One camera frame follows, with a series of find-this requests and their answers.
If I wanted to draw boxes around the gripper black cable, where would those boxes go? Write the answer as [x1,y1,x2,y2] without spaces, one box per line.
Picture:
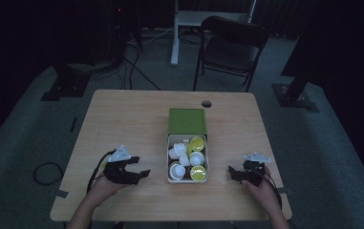
[86,149,118,194]
[254,167,283,209]

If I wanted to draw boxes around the black folding chair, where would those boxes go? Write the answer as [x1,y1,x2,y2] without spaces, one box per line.
[192,15,270,94]

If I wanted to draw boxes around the pile of white yellow capsules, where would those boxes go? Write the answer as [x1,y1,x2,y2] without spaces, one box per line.
[168,135,208,183]

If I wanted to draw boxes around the white desk frame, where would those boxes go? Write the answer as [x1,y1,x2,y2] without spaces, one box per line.
[170,0,258,67]

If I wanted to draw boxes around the black stand with flat base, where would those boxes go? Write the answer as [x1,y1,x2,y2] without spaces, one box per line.
[40,61,92,102]

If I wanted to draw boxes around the person's right hand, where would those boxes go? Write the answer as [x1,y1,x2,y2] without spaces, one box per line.
[241,166,283,215]

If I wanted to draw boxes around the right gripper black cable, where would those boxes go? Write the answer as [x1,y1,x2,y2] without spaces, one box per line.
[254,167,283,209]

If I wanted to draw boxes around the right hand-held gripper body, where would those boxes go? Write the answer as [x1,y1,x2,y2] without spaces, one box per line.
[240,151,272,188]

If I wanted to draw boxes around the coiled black cable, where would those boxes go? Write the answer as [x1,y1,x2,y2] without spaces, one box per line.
[32,161,65,186]

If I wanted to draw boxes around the person's left hand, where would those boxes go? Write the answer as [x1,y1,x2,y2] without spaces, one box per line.
[91,174,130,200]

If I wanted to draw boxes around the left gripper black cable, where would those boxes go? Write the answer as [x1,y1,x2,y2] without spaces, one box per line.
[86,149,118,194]

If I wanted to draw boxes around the black floor cables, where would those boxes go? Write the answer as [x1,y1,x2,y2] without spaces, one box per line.
[88,27,162,92]

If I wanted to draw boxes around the black stand with square base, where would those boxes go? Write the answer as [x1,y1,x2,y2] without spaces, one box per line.
[271,28,320,114]

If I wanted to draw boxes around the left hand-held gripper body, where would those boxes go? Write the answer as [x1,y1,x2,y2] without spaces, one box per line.
[102,144,141,186]

